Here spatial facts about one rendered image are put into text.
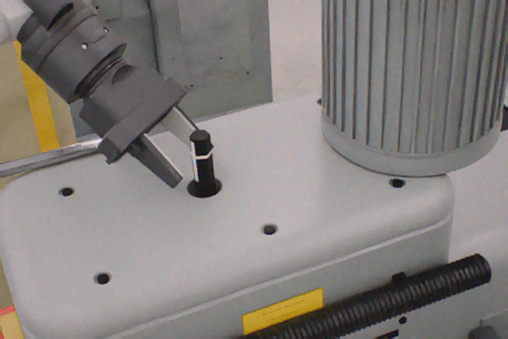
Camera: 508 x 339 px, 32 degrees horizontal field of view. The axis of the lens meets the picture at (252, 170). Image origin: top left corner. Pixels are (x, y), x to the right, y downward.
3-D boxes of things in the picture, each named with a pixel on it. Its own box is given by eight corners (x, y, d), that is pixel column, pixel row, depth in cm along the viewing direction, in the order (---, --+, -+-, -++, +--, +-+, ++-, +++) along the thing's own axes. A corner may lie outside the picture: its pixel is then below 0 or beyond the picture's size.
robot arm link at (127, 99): (166, 119, 101) (90, 45, 100) (203, 73, 94) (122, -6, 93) (97, 182, 92) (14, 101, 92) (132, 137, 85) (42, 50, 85)
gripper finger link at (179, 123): (213, 147, 94) (170, 106, 93) (200, 161, 96) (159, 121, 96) (221, 139, 95) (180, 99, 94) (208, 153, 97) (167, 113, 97)
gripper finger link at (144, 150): (174, 188, 93) (131, 146, 92) (187, 173, 90) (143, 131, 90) (165, 197, 92) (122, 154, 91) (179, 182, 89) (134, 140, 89)
